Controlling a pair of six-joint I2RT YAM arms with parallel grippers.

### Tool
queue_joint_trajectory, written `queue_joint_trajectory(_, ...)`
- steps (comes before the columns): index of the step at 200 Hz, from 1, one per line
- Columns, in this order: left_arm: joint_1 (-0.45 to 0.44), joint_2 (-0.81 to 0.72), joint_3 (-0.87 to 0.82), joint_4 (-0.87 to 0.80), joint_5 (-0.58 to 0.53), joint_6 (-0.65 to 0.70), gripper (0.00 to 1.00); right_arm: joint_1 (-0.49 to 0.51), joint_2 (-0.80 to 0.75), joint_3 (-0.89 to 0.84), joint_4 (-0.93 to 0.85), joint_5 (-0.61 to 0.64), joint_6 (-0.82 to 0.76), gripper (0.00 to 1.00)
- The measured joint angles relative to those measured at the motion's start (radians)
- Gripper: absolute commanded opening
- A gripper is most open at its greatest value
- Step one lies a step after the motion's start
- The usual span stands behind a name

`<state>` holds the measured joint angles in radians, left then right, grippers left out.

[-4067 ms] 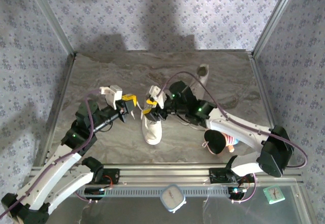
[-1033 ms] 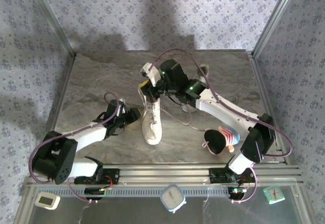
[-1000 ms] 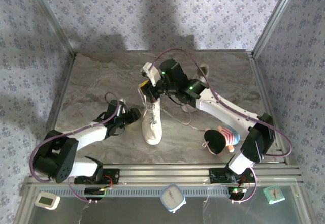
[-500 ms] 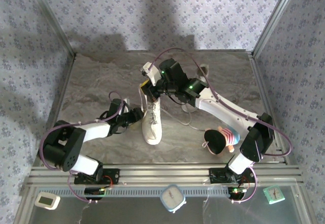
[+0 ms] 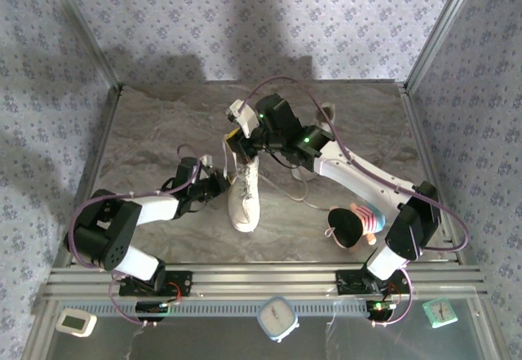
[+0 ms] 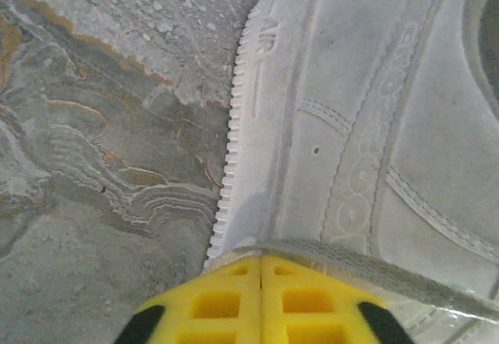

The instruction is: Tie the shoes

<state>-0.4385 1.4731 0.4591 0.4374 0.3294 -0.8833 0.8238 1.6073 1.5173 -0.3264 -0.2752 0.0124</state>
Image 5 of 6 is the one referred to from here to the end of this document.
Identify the white leather sneaker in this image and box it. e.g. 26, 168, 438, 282
227, 153, 261, 233
291, 104, 338, 182

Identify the plush doll with black hat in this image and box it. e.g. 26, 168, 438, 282
325, 202, 387, 251

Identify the black controller board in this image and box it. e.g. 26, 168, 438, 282
365, 300, 397, 322
135, 300, 170, 322

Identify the blue-rimmed square white clock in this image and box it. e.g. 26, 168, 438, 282
256, 296, 300, 344

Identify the white digital timer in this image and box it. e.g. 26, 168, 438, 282
55, 308, 98, 339

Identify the green alarm clock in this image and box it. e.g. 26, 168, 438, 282
422, 298, 460, 331

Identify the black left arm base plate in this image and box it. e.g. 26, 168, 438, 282
118, 269, 193, 298

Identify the aluminium table edge rail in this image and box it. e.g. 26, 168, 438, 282
52, 84, 126, 269
397, 82, 467, 266

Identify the aluminium mounting rail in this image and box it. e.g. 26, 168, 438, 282
43, 264, 489, 300

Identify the grey slotted cable duct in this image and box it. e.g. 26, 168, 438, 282
60, 299, 370, 317

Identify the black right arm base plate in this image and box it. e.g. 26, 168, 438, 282
336, 269, 387, 296

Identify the aluminium frame post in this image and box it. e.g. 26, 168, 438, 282
40, 0, 124, 91
405, 0, 483, 91

